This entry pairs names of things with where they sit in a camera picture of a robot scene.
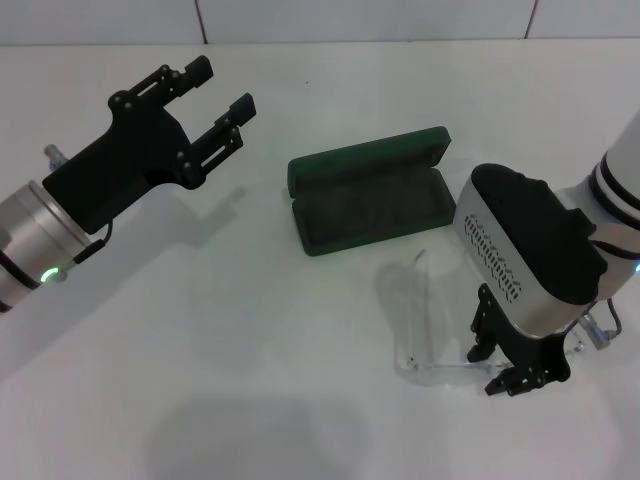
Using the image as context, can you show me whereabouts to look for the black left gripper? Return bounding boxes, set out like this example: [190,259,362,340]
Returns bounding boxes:
[42,56,258,235]

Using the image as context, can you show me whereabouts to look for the green glasses case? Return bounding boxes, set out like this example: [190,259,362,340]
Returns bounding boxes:
[287,125,457,259]

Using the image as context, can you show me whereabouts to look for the wrist cable with plug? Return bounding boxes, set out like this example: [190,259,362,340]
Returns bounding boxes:
[579,298,622,351]
[59,223,115,282]

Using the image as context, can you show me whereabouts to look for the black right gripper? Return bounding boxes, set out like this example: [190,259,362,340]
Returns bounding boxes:
[467,284,572,398]

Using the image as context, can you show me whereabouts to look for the right wrist cable with plug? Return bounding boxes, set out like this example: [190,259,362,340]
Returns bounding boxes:
[579,298,622,351]

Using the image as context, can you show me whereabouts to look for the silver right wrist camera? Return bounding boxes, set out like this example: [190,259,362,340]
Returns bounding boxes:
[452,162,609,340]

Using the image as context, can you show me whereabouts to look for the left wrist cable with plug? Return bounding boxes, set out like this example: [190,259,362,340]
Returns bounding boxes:
[59,223,115,282]

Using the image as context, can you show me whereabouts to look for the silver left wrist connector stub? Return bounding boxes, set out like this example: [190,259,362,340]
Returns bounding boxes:
[43,143,67,170]

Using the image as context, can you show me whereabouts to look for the clear white glasses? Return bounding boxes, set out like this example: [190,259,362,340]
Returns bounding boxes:
[392,248,587,389]

